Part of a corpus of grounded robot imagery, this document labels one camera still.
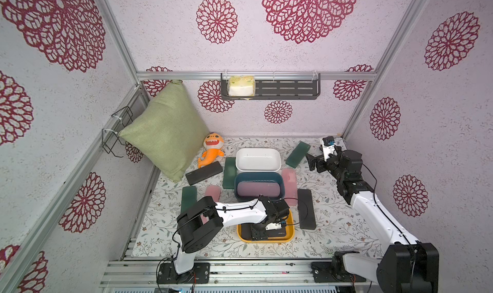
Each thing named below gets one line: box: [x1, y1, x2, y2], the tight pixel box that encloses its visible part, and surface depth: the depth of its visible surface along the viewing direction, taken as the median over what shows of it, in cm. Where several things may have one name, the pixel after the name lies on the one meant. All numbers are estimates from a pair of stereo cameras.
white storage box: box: [235, 147, 282, 173], surface depth 111 cm
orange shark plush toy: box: [197, 132, 225, 169], surface depth 111 cm
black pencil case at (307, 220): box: [297, 188, 317, 231], surface depth 94 cm
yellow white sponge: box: [227, 75, 255, 97], surface depth 92 cm
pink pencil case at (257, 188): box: [236, 181, 282, 198], surface depth 99 cm
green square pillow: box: [118, 79, 210, 184], surface depth 91 cm
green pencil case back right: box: [285, 141, 311, 169], surface depth 115 cm
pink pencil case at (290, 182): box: [281, 167, 298, 207], surface depth 102 cm
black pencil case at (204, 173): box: [185, 160, 223, 186], surface depth 105 cm
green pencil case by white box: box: [222, 156, 237, 190], surface depth 105 cm
